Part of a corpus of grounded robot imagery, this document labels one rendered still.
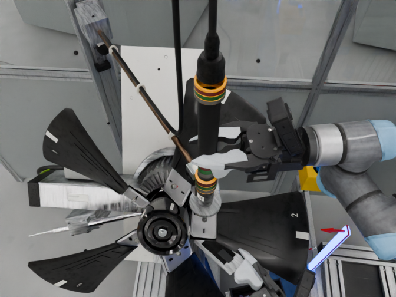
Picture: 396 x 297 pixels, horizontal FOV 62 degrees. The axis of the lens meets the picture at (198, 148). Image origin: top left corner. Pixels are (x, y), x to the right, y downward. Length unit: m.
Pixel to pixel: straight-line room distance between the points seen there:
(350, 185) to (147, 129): 0.58
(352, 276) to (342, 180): 1.30
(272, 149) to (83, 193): 0.60
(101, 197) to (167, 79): 0.38
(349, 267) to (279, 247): 1.15
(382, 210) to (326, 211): 1.63
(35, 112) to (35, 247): 0.87
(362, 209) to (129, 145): 0.66
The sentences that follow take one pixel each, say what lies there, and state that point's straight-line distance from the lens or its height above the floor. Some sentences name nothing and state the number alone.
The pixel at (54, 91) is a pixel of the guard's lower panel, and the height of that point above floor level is 0.89.
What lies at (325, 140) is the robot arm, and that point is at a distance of 0.59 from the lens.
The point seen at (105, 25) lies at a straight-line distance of 1.03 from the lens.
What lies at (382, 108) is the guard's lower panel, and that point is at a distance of 1.66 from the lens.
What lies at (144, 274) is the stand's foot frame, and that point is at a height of 0.08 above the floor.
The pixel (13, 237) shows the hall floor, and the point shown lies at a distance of 2.37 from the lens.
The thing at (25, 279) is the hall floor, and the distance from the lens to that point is 2.24.
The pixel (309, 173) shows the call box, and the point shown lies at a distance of 1.08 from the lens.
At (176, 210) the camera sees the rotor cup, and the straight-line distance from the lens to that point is 0.77.
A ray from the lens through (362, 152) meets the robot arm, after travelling 0.63.
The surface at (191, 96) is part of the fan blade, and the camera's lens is 0.80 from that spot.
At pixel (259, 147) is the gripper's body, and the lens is 0.56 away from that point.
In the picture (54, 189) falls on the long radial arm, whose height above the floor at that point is 1.13.
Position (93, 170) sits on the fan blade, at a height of 1.29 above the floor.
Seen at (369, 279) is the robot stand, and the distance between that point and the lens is 1.99.
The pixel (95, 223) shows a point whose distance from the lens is 0.97.
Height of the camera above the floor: 1.95
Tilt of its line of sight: 55 degrees down
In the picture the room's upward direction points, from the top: straight up
